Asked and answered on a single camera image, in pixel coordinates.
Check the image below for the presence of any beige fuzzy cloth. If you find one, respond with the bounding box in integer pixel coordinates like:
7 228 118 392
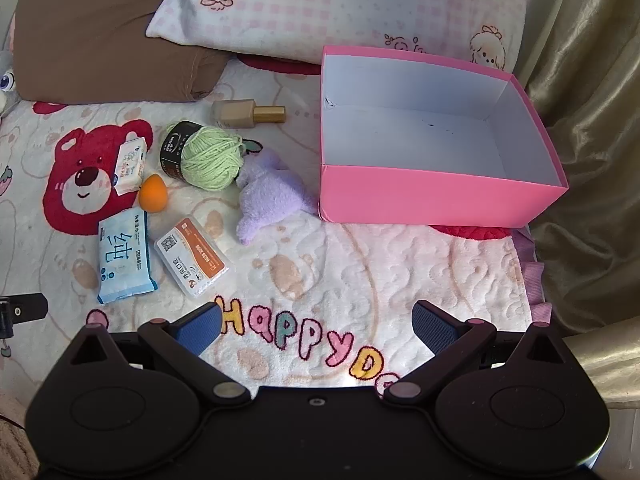
0 395 38 480

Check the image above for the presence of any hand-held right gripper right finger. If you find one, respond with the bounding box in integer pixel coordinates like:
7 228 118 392
381 300 572 407

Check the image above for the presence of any pink cardboard box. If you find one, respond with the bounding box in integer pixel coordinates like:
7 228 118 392
317 45 570 226

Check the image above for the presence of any gold curtain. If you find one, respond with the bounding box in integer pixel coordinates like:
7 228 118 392
515 0 640 406

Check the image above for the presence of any clear box orange label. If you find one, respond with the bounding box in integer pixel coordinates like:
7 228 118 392
156 216 232 301

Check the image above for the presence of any grey rabbit plush toy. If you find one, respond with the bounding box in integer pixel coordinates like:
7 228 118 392
0 35 21 111

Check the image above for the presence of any purple plush toy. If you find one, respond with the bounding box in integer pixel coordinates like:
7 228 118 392
235 149 318 246

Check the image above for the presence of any green yarn ball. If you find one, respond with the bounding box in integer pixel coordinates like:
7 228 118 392
179 126 247 191

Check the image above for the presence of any blue tissue pack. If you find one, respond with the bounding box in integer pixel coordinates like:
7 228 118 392
96 209 157 305

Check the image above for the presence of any pink checked pillow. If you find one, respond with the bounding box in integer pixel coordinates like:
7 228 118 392
146 0 531 73

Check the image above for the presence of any orange makeup sponge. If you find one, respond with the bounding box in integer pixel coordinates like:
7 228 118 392
139 174 170 212

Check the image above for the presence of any beige foundation bottle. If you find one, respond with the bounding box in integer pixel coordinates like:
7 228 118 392
211 100 287 131

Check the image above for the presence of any white wet wipes pack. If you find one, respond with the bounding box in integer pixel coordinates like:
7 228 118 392
113 137 149 196

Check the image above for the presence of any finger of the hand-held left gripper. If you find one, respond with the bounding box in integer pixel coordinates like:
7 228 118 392
0 292 49 324

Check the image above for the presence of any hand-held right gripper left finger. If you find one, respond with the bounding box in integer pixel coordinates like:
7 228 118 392
67 301 252 409

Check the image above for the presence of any brown pillow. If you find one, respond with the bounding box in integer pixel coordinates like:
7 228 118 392
12 0 228 103

